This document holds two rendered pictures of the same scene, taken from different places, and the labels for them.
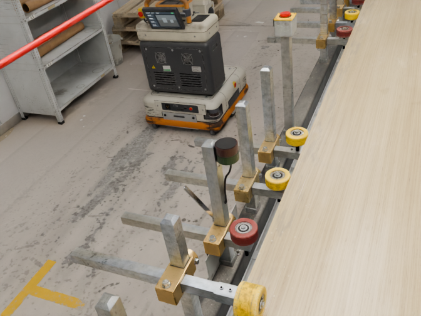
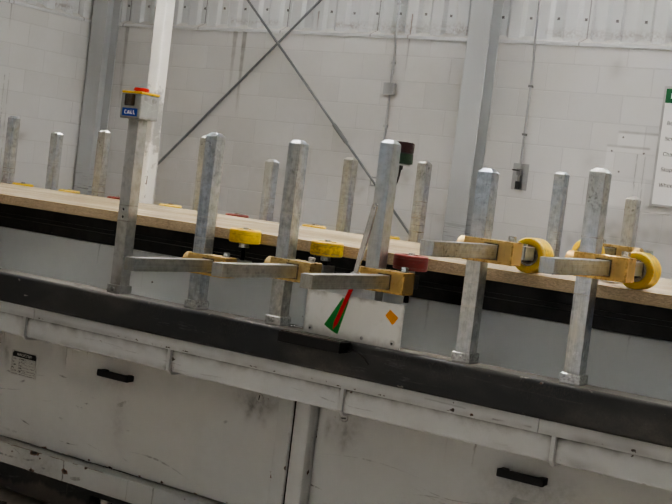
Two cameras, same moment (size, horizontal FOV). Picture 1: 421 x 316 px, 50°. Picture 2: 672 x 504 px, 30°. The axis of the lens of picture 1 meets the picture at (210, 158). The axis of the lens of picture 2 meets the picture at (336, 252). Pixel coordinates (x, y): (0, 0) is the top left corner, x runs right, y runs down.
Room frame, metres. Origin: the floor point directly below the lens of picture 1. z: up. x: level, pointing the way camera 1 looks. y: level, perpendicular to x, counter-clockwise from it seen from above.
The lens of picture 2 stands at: (0.85, 2.81, 1.04)
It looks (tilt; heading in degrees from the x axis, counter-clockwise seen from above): 3 degrees down; 275
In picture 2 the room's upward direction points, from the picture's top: 7 degrees clockwise
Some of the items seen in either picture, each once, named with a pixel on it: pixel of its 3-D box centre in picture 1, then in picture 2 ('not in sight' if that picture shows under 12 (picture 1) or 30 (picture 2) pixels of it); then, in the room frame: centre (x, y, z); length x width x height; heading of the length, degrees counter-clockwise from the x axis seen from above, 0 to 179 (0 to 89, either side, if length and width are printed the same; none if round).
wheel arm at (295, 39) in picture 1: (306, 40); not in sight; (2.32, -0.62, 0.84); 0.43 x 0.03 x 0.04; 62
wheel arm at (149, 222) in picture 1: (183, 230); (362, 282); (1.01, 0.11, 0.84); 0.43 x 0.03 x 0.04; 62
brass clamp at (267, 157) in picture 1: (269, 147); (208, 264); (1.42, -0.23, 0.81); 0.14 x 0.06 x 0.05; 152
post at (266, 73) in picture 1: (270, 125); (205, 229); (1.44, -0.24, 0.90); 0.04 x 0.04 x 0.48; 62
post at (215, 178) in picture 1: (220, 209); (378, 246); (1.00, 0.00, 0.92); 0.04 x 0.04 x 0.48; 62
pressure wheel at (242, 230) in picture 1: (245, 240); (408, 277); (0.92, -0.06, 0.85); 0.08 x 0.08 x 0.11
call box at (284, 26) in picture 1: (285, 26); (139, 107); (1.67, -0.36, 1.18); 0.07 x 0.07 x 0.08; 62
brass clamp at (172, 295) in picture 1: (178, 274); (488, 250); (0.76, 0.12, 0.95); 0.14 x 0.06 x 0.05; 152
